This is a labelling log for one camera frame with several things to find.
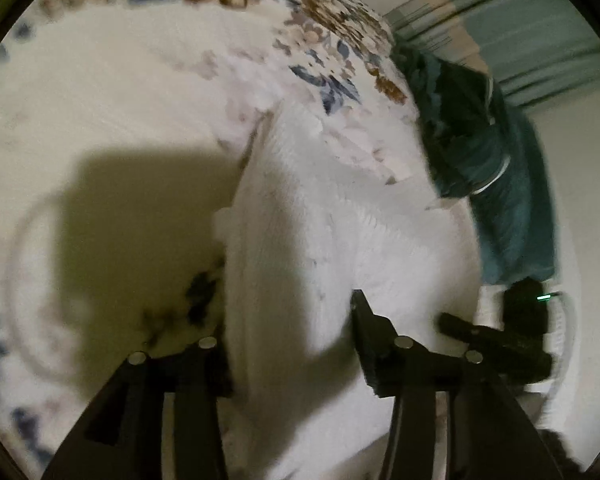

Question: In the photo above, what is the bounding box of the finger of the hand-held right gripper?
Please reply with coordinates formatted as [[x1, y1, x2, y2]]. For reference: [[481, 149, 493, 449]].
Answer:
[[438, 312, 512, 357]]

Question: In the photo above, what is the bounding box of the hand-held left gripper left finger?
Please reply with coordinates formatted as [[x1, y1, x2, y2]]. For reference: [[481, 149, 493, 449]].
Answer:
[[40, 337, 234, 480]]

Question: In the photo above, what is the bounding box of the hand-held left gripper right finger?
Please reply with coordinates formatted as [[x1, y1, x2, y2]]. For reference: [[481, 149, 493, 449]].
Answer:
[[350, 289, 564, 480]]

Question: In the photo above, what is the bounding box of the white knit sweater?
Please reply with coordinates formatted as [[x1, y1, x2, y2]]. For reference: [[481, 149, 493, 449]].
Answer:
[[212, 99, 485, 480]]

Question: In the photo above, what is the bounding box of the dark green quilt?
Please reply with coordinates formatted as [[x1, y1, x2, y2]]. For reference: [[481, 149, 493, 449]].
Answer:
[[392, 41, 559, 287]]

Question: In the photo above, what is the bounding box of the floral bed blanket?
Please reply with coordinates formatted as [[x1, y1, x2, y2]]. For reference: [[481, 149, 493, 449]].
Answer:
[[0, 0, 433, 480]]

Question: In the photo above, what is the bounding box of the grey-green curtain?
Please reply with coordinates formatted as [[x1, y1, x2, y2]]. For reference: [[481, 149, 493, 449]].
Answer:
[[384, 0, 600, 107]]

